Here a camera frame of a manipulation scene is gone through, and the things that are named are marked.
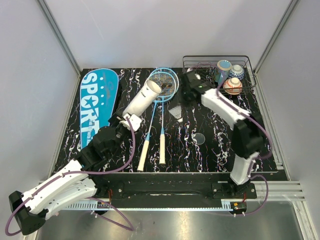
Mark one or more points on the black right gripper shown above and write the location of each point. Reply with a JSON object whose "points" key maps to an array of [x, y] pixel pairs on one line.
{"points": [[190, 103]]}

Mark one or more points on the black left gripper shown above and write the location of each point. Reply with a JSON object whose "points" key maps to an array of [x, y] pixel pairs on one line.
{"points": [[119, 118]]}

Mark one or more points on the white shuttlecock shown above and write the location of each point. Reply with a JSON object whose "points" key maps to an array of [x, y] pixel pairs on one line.
{"points": [[176, 112]]}

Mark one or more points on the white shuttlecock tube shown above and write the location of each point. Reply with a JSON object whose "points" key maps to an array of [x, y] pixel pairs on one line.
{"points": [[143, 99]]}

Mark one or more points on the clear round tube lid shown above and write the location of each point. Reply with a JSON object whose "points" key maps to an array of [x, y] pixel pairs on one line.
{"points": [[198, 138]]}

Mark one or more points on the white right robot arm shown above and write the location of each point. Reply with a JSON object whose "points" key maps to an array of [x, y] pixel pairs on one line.
{"points": [[248, 135]]}

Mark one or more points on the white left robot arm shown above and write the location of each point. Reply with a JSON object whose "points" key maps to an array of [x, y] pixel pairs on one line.
{"points": [[77, 180]]}

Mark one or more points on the blue badminton racket right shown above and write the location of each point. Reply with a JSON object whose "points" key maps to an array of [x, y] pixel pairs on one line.
{"points": [[169, 83]]}

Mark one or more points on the blue badminton racket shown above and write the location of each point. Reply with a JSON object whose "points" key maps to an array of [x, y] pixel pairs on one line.
{"points": [[145, 147], [169, 83]]}

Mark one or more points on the blue badminton racket left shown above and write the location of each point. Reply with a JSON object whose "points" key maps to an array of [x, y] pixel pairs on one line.
{"points": [[145, 147]]}

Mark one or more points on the blue ceramic mug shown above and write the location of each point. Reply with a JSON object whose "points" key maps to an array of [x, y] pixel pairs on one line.
{"points": [[222, 71]]}

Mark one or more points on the red white patterned bowl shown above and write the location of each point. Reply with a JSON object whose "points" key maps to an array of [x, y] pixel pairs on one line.
{"points": [[233, 86]]}

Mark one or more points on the blue sport racket bag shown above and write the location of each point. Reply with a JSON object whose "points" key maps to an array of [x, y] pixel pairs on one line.
{"points": [[98, 97]]}

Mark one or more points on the blue white patterned bowl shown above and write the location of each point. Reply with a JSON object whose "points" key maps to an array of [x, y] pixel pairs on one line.
{"points": [[237, 71]]}

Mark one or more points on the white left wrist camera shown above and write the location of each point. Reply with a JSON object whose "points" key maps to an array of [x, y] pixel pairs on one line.
{"points": [[131, 121]]}

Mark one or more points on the black wire dish basket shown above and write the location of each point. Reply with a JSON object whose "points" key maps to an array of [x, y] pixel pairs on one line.
{"points": [[205, 65]]}

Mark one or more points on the aluminium frame post left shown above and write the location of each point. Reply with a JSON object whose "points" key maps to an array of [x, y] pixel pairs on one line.
{"points": [[43, 6]]}

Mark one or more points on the aluminium frame post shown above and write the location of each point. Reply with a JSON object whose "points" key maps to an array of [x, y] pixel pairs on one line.
{"points": [[277, 32], [43, 6]]}

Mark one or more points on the aluminium frame post right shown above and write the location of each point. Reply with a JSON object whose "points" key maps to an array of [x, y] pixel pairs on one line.
{"points": [[277, 32]]}

